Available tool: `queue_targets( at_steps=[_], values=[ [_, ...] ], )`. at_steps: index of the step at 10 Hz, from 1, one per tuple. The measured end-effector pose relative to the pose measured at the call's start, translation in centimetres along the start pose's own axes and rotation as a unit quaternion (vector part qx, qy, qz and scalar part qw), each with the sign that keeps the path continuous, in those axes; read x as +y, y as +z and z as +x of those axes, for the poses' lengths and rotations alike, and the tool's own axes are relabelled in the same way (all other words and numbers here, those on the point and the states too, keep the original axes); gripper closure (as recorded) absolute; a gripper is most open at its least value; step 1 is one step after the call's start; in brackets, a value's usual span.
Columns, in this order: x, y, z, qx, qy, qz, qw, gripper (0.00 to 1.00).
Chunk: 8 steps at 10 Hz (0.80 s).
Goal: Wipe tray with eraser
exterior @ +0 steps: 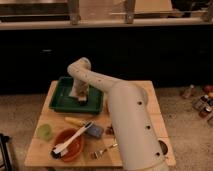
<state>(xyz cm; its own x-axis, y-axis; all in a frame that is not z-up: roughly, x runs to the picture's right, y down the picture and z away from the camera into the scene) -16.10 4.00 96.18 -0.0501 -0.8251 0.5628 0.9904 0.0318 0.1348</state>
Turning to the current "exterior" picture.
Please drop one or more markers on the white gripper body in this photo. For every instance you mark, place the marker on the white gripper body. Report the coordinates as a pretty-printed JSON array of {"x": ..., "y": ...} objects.
[{"x": 79, "y": 89}]

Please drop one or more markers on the dark eraser block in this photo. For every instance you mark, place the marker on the dark eraser block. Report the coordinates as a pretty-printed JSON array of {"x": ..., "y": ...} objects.
[{"x": 82, "y": 102}]

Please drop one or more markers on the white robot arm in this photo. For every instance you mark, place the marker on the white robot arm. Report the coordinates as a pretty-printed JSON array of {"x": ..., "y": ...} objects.
[{"x": 127, "y": 105}]

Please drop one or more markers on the green plastic tray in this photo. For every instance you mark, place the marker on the green plastic tray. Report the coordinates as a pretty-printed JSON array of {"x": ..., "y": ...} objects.
[{"x": 62, "y": 102}]

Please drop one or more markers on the blue grey sponge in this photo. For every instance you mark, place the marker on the blue grey sponge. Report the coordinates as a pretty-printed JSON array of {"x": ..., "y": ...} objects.
[{"x": 95, "y": 131}]

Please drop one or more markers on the wooden board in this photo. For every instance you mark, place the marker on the wooden board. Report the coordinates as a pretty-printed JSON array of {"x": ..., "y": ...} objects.
[{"x": 38, "y": 154}]

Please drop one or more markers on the light green cup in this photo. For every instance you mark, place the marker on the light green cup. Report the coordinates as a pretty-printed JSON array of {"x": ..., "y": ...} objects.
[{"x": 44, "y": 132}]

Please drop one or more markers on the black cabinet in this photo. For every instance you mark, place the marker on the black cabinet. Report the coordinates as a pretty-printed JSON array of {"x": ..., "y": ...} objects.
[{"x": 166, "y": 55}]

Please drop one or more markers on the orange bowl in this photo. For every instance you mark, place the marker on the orange bowl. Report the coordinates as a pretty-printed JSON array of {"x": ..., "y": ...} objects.
[{"x": 75, "y": 148}]

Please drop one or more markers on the white spatula brush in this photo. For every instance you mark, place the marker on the white spatula brush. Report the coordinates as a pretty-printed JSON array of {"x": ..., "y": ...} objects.
[{"x": 61, "y": 149}]

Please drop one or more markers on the metal fork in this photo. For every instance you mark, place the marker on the metal fork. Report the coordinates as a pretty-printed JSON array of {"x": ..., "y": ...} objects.
[{"x": 98, "y": 154}]

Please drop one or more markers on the black stand at left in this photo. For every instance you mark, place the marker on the black stand at left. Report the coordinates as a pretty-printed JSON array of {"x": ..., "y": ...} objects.
[{"x": 6, "y": 161}]

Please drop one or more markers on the small bottle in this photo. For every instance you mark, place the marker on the small bottle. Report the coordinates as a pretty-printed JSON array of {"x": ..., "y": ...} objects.
[{"x": 187, "y": 93}]

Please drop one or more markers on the red round object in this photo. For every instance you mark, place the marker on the red round object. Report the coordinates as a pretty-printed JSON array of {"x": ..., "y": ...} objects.
[{"x": 208, "y": 88}]

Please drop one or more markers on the yellow handled tool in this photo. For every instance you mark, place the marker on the yellow handled tool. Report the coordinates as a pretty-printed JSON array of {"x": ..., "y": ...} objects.
[{"x": 75, "y": 121}]

